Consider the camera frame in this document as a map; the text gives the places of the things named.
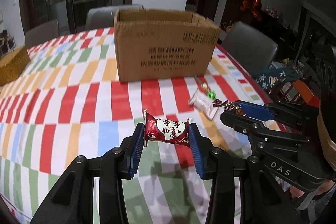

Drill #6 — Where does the grey chair far left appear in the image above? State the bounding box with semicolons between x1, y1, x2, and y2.
25;19;59;49

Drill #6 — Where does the small woven brown box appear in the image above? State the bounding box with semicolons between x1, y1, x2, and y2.
0;46;31;86

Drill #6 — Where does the grey chair behind table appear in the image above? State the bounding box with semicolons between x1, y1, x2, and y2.
85;4;143;31

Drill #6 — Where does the large cardboard box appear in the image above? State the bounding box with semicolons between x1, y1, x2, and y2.
114;9;221;82

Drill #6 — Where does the red candy packet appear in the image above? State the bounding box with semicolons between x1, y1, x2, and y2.
143;110;190;147

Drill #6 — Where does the green christmas pouch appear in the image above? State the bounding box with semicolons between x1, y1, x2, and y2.
252;67;303;90

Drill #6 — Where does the shiny brown candy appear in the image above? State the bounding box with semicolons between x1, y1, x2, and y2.
213;99;246;116

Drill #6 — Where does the green lollipop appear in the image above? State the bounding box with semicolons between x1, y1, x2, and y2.
194;75;217;100

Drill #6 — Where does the colourful checkered tablecloth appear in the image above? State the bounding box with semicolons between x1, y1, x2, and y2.
1;28;271;223

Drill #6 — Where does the white paper snack wrapper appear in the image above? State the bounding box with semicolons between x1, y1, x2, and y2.
188;89;218;121

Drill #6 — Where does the grey chair at right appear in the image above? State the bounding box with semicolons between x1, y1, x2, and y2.
222;22;278;75

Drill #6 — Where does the red foil balloon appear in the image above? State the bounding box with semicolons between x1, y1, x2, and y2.
240;0;262;20

